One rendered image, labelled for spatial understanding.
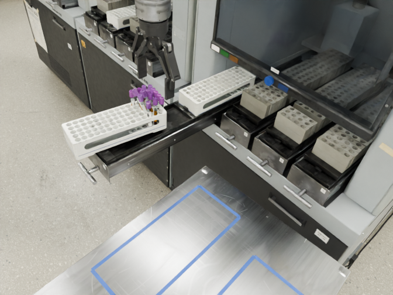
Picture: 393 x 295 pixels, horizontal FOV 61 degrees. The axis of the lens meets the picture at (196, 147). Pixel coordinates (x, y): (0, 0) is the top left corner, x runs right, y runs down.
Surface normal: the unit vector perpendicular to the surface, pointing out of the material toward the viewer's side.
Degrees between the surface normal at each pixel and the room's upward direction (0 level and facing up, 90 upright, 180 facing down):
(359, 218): 0
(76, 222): 0
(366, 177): 90
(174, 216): 0
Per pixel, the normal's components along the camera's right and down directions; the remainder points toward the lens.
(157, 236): 0.07, -0.72
